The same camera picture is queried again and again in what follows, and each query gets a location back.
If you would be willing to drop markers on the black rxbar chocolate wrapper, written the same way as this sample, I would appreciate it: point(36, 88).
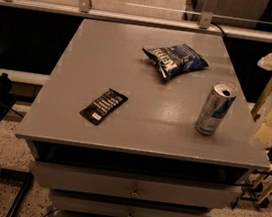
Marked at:
point(103, 106)

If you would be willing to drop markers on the grey drawer cabinet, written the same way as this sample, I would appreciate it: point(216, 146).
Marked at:
point(146, 158)

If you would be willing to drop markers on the blue chip bag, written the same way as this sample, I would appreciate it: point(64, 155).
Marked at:
point(175, 60)

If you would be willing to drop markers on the silver blue energy drink can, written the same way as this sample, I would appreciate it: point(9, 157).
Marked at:
point(218, 101)

